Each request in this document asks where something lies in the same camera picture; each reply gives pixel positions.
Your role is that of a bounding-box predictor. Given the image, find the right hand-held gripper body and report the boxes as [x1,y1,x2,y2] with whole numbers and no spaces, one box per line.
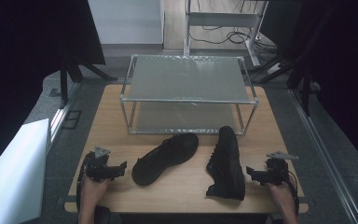
[261,150,300,187]

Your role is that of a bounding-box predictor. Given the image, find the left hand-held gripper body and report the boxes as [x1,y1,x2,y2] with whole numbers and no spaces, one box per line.
[83,146,121,183]

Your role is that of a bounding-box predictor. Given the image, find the person's right hand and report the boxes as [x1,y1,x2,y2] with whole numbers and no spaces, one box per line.
[265,181,296,210]

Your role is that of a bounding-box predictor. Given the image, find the person's left hand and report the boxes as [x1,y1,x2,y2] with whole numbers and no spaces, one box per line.
[79,175,112,209]

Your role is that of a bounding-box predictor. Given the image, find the black sneaker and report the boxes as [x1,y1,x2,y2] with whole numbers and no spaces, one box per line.
[131,133,200,187]
[205,125,246,202]

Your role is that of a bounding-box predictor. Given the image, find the white foam board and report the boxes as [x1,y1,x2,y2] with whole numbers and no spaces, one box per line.
[0,118,52,224]

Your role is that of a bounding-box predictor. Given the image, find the black metal stand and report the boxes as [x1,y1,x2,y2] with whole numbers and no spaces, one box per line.
[58,46,119,110]
[251,50,313,117]

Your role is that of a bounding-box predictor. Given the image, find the metal two-tier shoe rack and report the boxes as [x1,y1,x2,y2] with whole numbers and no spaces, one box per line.
[119,54,259,136]

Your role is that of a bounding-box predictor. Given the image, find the black curtain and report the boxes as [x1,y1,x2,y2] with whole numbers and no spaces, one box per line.
[268,0,358,175]
[0,0,106,180]

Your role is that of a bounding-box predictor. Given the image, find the left hand-held gripper cable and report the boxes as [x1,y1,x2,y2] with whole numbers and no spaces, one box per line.
[76,152,91,214]

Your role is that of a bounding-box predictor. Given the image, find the hand-held gripper cable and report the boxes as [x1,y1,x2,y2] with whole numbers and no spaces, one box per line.
[285,169,300,217]
[76,152,91,214]

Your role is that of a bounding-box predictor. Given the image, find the right hand-held gripper cable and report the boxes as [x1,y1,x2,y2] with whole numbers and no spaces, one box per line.
[285,169,300,217]

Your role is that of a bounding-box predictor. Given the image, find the aluminium floor rail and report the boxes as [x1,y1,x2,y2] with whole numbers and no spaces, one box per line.
[287,88,358,224]
[48,82,81,143]

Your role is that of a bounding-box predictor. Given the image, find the black floor cables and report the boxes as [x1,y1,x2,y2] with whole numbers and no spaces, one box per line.
[188,23,282,55]

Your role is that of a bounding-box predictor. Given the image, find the white metal desk frame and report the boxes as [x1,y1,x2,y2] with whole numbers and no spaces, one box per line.
[183,0,269,68]

